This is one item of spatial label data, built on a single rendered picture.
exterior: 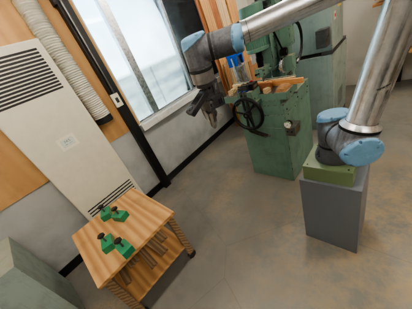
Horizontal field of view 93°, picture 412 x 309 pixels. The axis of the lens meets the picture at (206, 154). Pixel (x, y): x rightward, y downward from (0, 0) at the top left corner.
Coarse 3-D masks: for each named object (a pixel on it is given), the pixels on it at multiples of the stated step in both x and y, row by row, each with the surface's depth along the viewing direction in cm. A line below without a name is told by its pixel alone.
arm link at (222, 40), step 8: (240, 24) 66; (208, 32) 68; (216, 32) 66; (224, 32) 65; (232, 32) 65; (240, 32) 65; (208, 40) 66; (216, 40) 66; (224, 40) 66; (232, 40) 65; (240, 40) 65; (216, 48) 67; (224, 48) 67; (232, 48) 67; (240, 48) 68; (216, 56) 70; (224, 56) 71
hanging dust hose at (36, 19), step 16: (16, 0) 134; (32, 0) 139; (32, 16) 140; (32, 32) 145; (48, 32) 146; (48, 48) 149; (64, 48) 155; (64, 64) 155; (80, 80) 164; (80, 96) 168; (96, 96) 174; (96, 112) 176
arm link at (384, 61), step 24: (384, 0) 62; (408, 0) 57; (384, 24) 62; (408, 24) 59; (384, 48) 64; (408, 48) 63; (360, 72) 74; (384, 72) 67; (360, 96) 74; (384, 96) 71; (360, 120) 77; (336, 144) 87; (360, 144) 78
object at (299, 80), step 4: (276, 80) 163; (280, 80) 159; (284, 80) 157; (288, 80) 155; (292, 80) 153; (296, 80) 151; (300, 80) 149; (272, 84) 165; (276, 84) 163; (280, 84) 161
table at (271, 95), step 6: (294, 84) 154; (288, 90) 148; (294, 90) 156; (228, 96) 185; (234, 96) 178; (264, 96) 159; (270, 96) 155; (276, 96) 152; (282, 96) 149; (288, 96) 149; (228, 102) 186; (258, 102) 159
